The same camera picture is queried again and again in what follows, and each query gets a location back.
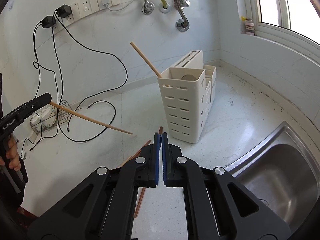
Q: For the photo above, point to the cream plastic utensil holder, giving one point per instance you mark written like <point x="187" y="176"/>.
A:
<point x="187" y="104"/>

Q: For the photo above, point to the stainless steel sink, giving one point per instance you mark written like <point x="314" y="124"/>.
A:
<point x="283" y="173"/>

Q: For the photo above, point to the wire rack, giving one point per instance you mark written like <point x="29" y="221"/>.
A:
<point x="61" y="115"/>

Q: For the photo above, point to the black power adapter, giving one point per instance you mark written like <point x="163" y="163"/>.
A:
<point x="63" y="11"/>
<point x="48" y="21"/>

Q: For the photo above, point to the white plug with cable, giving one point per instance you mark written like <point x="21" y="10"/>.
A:
<point x="105" y="4"/>

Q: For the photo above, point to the light wooden chopstick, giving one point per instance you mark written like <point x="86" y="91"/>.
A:
<point x="148" y="62"/>

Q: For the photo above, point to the person's left hand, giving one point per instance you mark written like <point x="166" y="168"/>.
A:
<point x="13" y="155"/>

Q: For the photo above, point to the tan wooden chopstick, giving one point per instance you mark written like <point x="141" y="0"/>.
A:
<point x="88" y="118"/>

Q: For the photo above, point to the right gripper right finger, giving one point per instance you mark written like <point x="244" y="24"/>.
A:
<point x="217" y="205"/>

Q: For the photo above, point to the black power adapter left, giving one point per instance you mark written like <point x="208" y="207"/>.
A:
<point x="48" y="21"/>

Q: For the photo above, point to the reddish brown chopstick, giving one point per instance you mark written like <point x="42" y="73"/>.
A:
<point x="160" y="130"/>

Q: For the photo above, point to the white wall socket strip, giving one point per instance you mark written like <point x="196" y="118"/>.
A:
<point x="83" y="8"/>

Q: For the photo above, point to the dark brown chopstick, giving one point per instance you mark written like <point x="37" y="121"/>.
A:
<point x="141" y="196"/>

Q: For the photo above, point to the small jar on sill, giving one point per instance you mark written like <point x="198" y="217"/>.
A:
<point x="249" y="25"/>

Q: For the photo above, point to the window frame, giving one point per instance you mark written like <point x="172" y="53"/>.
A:
<point x="293" y="23"/>

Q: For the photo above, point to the black cable long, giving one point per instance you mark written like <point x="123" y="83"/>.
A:
<point x="84" y="58"/>

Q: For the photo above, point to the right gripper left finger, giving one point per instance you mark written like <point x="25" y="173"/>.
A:
<point x="103" y="205"/>

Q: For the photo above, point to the black power adapter right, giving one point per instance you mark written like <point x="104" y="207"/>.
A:
<point x="63" y="11"/>

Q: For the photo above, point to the medium brown chopstick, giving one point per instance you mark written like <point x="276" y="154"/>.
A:
<point x="135" y="155"/>

